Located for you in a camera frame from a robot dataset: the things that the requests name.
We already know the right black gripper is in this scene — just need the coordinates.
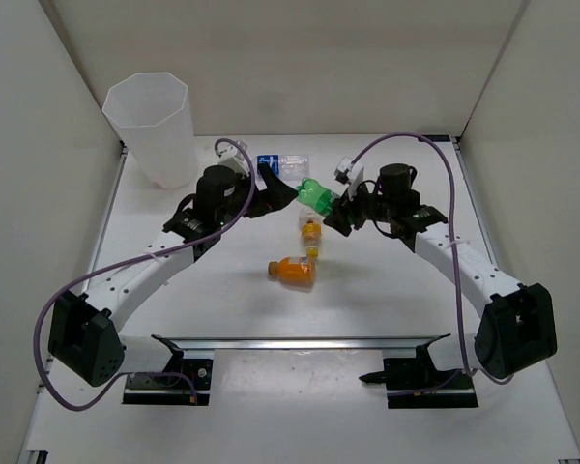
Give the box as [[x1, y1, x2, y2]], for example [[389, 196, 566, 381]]
[[326, 178, 397, 235]]

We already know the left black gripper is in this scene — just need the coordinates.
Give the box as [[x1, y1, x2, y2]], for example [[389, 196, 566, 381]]
[[216, 161, 297, 225]]

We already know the green plastic bottle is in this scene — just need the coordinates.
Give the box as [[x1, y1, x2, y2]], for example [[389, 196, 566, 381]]
[[297, 178, 339, 217]]

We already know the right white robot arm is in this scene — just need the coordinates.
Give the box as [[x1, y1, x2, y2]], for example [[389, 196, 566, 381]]
[[325, 159, 557, 387]]

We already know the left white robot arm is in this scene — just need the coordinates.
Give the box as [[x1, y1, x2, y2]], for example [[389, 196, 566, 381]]
[[48, 164, 298, 387]]

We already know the tall white plastic bin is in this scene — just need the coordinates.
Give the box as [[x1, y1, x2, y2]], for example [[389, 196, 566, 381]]
[[102, 72, 198, 189]]

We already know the clear bottle blue label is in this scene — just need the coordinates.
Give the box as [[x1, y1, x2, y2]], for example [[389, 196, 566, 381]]
[[253, 154, 309, 180]]

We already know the clear bottle yellow cap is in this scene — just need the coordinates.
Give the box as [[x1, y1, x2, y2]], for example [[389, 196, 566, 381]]
[[299, 207, 322, 259]]

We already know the orange juice bottle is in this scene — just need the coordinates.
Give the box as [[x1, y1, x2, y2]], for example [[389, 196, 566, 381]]
[[267, 256, 316, 289]]

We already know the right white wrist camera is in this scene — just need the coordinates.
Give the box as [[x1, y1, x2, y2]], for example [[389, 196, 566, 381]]
[[334, 158, 364, 200]]

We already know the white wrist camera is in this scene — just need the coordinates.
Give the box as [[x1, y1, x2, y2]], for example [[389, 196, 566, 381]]
[[215, 142, 249, 177], [334, 158, 364, 200]]

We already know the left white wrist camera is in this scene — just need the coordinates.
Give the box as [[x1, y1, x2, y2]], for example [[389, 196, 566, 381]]
[[215, 142, 249, 177]]

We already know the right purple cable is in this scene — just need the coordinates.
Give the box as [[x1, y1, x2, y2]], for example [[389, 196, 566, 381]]
[[352, 133, 516, 397]]

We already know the purple cable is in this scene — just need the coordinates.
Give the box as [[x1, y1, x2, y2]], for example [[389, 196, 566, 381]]
[[32, 138, 257, 413], [352, 133, 516, 397]]

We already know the aluminium table edge rail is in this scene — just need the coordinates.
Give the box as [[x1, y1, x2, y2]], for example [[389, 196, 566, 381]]
[[146, 334, 459, 351]]

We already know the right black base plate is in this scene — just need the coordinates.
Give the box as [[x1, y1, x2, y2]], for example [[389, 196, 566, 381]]
[[383, 358, 479, 410]]

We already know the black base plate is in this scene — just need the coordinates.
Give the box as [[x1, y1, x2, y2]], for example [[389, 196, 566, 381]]
[[122, 351, 214, 407], [383, 358, 479, 410]]

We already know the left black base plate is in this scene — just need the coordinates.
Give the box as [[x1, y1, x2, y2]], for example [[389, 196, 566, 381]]
[[122, 351, 214, 407]]

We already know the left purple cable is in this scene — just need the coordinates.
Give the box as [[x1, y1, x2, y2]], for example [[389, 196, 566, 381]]
[[32, 138, 257, 413]]

